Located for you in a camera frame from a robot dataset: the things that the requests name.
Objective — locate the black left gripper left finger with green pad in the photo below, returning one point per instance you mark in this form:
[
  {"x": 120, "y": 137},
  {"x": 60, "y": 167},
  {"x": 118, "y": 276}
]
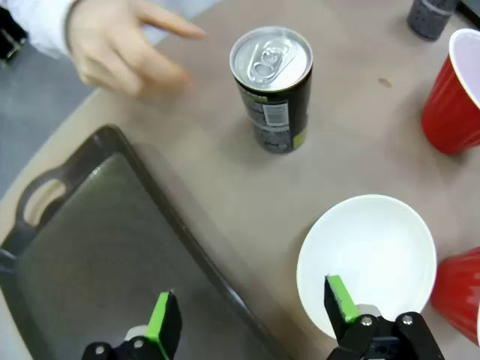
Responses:
[{"x": 163, "y": 318}]

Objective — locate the white bowl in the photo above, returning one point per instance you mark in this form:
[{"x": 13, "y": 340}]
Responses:
[{"x": 367, "y": 258}]

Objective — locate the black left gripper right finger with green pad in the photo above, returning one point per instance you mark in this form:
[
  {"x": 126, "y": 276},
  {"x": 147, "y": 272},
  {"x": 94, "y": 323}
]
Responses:
[{"x": 341, "y": 300}]

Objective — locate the red plastic cup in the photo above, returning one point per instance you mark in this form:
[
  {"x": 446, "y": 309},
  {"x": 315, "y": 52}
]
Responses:
[
  {"x": 450, "y": 101},
  {"x": 459, "y": 292}
]

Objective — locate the person's right hand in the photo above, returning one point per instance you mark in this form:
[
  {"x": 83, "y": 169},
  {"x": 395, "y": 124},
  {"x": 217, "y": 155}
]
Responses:
[{"x": 112, "y": 45}]

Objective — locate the black and green drink can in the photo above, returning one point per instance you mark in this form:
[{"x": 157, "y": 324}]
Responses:
[{"x": 273, "y": 93}]

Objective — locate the person's right forearm white sleeve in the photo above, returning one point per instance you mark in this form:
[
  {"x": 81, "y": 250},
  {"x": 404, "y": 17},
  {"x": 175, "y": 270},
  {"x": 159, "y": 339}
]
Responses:
[{"x": 45, "y": 22}]

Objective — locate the brown plastic tray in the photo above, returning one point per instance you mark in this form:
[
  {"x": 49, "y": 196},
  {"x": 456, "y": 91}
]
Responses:
[{"x": 105, "y": 243}]

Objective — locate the dark blue speckled drink can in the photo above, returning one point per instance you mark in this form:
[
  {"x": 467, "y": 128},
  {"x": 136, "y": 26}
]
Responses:
[{"x": 431, "y": 17}]

